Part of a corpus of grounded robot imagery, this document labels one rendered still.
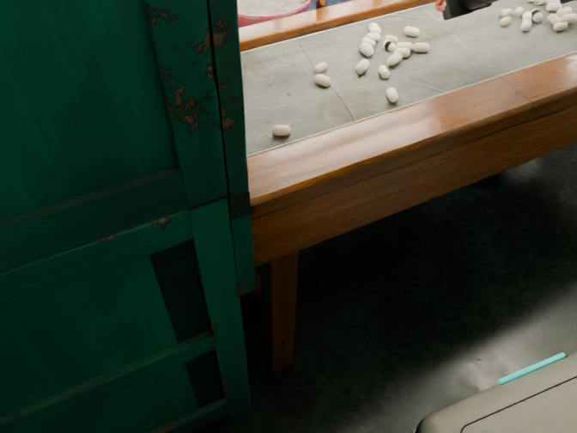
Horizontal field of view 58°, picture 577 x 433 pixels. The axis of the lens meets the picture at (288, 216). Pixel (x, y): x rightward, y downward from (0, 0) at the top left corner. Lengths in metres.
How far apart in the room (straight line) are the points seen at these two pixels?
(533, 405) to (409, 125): 0.66
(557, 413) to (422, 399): 0.37
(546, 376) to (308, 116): 0.77
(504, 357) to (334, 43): 0.98
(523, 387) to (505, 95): 0.62
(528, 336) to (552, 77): 0.80
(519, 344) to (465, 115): 0.84
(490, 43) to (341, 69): 0.35
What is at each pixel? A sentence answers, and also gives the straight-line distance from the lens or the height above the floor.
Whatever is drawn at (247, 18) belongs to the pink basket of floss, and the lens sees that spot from 1.24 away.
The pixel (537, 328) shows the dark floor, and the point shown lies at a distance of 1.73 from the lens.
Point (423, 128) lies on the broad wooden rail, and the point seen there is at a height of 0.76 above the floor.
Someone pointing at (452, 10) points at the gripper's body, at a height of 0.87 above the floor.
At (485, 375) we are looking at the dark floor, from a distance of 1.60.
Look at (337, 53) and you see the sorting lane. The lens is 1.17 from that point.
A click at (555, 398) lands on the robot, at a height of 0.28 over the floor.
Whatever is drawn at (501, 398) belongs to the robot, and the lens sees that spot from 1.26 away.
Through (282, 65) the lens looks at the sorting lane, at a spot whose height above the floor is 0.74.
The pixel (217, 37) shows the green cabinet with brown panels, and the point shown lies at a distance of 0.57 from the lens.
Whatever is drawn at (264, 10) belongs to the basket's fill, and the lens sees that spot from 1.33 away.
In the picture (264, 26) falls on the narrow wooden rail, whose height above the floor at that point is 0.76.
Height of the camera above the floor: 1.38
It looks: 50 degrees down
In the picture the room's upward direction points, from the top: 1 degrees clockwise
